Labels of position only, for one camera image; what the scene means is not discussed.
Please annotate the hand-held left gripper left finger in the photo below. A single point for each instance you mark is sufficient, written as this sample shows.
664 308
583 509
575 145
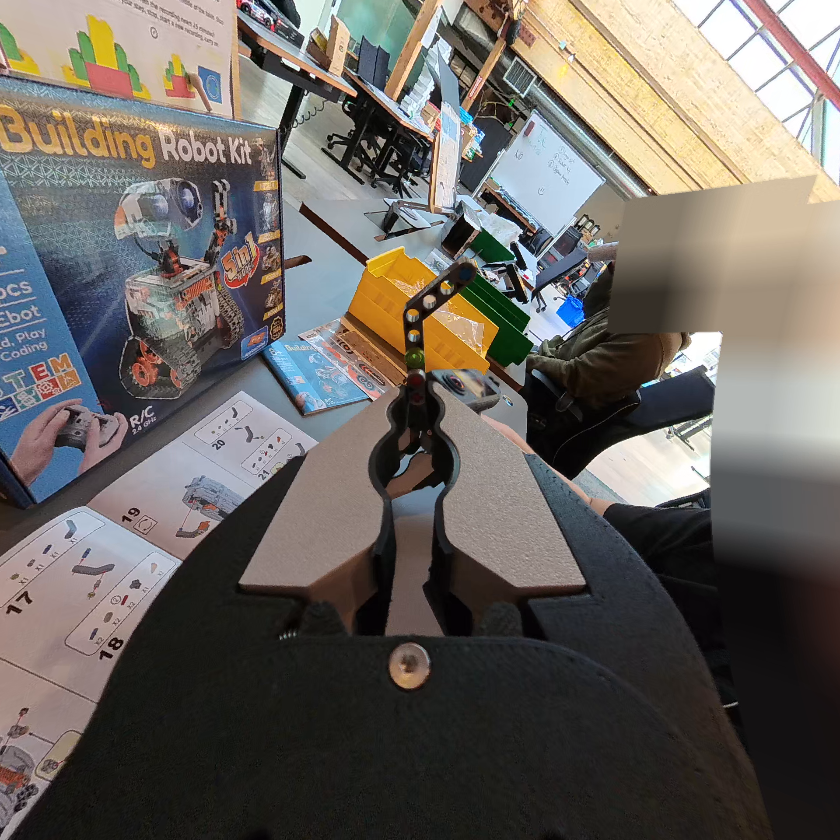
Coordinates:
315 525

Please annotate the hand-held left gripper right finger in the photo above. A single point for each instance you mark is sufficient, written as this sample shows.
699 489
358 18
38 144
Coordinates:
512 525

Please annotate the grey angled building beam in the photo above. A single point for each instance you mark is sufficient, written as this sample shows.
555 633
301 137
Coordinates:
413 334

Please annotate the grey desk with brown edge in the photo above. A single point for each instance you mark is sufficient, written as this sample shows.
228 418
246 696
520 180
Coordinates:
354 220

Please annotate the standing desk with black leg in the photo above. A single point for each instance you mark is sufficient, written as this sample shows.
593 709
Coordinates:
295 54
394 106

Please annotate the clear plastic parts bags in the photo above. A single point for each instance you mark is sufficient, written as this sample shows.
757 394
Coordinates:
453 325

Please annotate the green plastic bin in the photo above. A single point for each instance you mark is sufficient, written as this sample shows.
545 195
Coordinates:
492 248
505 321

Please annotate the sticker sheet with dark cutouts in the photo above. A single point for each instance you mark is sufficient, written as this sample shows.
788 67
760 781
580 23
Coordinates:
371 348

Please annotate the yellow plastic bin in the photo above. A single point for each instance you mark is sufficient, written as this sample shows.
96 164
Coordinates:
387 308

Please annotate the blue instruction booklet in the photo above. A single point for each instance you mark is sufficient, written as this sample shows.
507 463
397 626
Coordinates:
308 380

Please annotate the sticker sheet with orange prints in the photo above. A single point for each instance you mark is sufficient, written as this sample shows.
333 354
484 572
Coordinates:
331 344

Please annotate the small dark open box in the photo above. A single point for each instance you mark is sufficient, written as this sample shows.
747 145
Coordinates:
463 233

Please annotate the black mesh office chair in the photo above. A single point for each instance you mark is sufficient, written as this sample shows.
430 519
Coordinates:
656 407

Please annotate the leaning cardboard panel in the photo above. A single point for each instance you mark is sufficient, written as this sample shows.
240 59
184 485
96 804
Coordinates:
446 157

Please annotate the white open instruction manual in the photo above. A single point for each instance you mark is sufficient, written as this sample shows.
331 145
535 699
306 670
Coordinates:
79 590

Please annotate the blue robot kit box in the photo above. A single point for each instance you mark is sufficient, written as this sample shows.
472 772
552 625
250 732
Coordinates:
131 262

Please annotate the cardboard box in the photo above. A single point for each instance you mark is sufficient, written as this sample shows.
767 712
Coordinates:
331 46

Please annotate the white brick drawing poster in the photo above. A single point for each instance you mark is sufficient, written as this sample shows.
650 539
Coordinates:
164 39

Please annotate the wall whiteboard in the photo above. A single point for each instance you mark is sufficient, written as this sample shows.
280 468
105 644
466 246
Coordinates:
544 170

